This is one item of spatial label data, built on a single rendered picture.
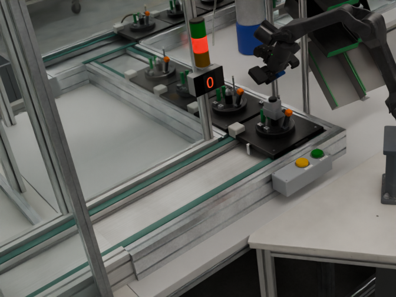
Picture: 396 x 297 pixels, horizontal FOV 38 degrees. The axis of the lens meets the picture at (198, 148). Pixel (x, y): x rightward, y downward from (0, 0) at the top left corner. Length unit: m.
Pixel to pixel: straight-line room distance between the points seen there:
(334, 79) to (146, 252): 0.97
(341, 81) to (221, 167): 0.56
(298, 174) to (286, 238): 0.22
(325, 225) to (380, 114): 0.70
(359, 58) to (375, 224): 0.74
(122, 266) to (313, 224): 0.60
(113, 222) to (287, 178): 0.57
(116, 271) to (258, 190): 0.52
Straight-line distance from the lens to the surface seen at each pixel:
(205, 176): 1.97
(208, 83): 1.93
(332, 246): 1.75
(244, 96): 2.31
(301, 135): 2.03
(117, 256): 1.66
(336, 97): 2.16
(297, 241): 1.76
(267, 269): 1.86
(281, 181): 1.84
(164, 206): 1.87
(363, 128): 2.28
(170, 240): 1.71
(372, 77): 2.29
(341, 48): 2.08
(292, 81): 2.65
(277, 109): 2.03
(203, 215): 1.74
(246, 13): 2.88
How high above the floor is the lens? 2.04
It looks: 32 degrees down
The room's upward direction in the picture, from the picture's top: 9 degrees counter-clockwise
